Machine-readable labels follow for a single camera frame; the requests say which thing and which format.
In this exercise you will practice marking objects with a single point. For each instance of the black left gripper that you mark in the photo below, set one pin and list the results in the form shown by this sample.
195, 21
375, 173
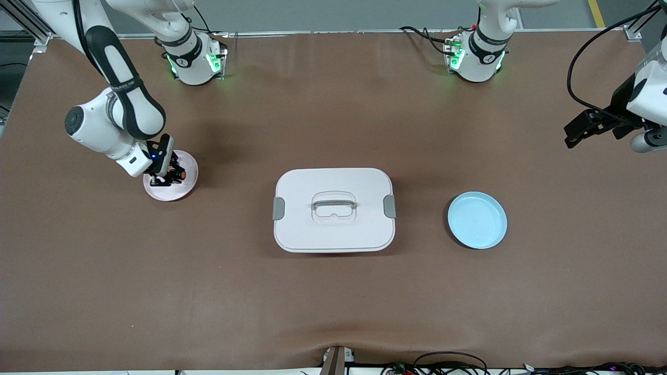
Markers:
618, 107

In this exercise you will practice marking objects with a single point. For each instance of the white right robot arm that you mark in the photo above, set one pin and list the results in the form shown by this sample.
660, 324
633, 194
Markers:
96, 127

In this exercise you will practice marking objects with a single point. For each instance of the grey box latch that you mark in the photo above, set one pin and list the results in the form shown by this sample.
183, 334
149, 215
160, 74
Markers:
279, 208
390, 207

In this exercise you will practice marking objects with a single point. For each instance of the blue round plate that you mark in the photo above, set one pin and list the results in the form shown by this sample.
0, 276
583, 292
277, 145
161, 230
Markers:
477, 221

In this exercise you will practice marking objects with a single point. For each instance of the white lidded storage box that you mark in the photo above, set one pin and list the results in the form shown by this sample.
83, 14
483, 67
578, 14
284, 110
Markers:
333, 234

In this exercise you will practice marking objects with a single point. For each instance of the pink round plate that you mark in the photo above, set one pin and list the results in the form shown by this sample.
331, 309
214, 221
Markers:
180, 192

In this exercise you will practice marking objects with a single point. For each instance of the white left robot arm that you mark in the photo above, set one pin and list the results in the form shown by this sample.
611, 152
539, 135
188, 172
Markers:
479, 62

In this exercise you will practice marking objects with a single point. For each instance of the aluminium frame profile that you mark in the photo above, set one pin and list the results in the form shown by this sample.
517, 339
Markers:
21, 21
641, 26

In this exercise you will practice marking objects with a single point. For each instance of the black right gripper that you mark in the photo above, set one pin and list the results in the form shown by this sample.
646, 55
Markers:
165, 175

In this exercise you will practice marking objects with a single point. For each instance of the orange and black switch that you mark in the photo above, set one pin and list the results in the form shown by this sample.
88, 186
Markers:
181, 176

